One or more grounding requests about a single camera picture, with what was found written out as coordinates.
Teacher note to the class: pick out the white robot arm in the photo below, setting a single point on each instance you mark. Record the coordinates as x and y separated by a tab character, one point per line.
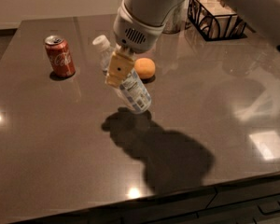
262	15

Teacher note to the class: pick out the metal cup with stirrers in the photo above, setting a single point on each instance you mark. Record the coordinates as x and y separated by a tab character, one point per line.
173	25

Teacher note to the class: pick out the red Coca-Cola can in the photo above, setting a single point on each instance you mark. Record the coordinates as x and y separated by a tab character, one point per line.
59	55

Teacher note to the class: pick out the black wire napkin basket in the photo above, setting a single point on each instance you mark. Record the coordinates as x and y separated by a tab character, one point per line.
215	21

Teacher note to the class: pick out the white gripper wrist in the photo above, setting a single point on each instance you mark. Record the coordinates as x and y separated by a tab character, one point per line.
134	33

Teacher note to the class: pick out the clear blue-labelled plastic bottle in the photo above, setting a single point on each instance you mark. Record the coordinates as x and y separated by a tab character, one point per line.
131	91

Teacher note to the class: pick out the black drawer handle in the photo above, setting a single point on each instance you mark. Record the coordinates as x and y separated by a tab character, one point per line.
270	208

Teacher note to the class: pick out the orange fruit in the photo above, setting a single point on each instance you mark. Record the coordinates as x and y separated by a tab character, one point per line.
145	68

